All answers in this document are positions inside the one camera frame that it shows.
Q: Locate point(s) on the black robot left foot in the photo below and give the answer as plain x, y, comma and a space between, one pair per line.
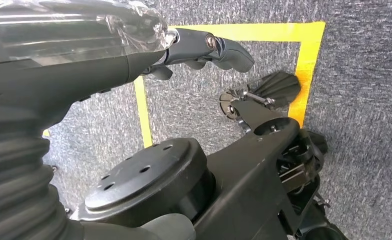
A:
278, 87

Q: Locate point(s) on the black robot left leg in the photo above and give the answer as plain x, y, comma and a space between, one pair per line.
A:
248, 192

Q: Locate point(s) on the yellow floor tape outline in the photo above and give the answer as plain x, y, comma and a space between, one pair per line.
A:
265, 32

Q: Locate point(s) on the pale yellow floor tape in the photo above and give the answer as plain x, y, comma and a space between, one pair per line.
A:
46, 133

